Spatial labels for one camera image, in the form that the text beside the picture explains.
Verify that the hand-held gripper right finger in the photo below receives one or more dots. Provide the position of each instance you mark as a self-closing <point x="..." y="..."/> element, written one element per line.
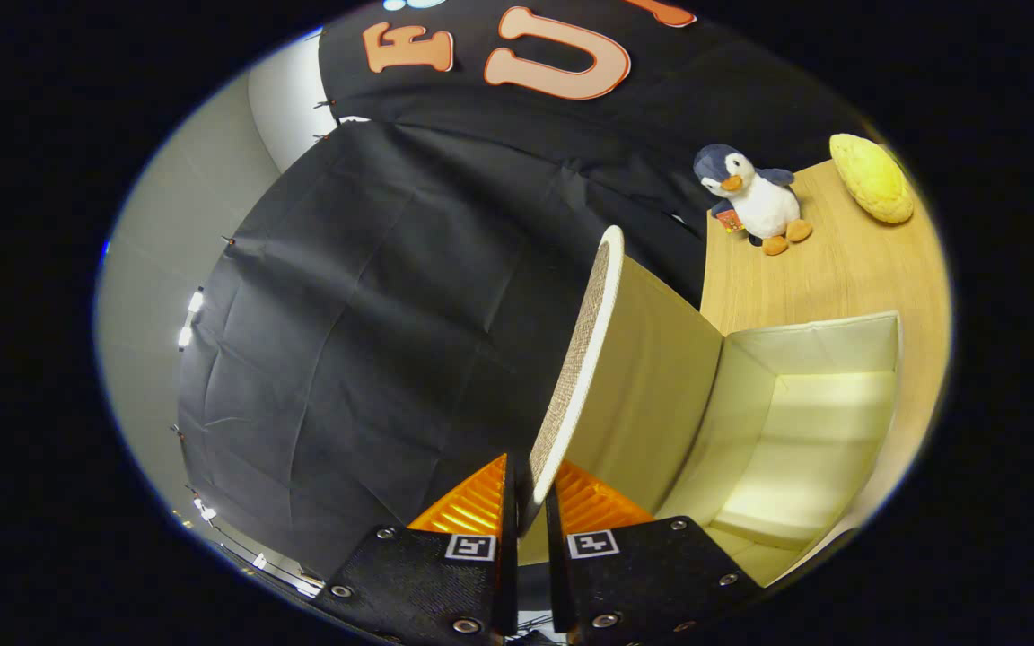
<point x="643" y="583"/>

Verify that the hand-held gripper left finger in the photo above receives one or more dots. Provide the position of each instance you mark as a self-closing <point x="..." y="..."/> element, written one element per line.
<point x="432" y="583"/>

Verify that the beige fabric storage box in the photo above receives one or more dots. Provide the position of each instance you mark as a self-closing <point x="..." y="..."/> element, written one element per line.
<point x="643" y="386"/>

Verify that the small ceiling light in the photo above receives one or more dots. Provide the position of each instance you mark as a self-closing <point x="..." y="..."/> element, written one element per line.
<point x="190" y="318"/>

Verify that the penguin plush toy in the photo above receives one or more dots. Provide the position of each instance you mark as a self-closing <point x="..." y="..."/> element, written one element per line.
<point x="764" y="202"/>

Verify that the yellow plush bread toy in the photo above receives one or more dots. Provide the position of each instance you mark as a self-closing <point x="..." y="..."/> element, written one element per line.
<point x="876" y="179"/>

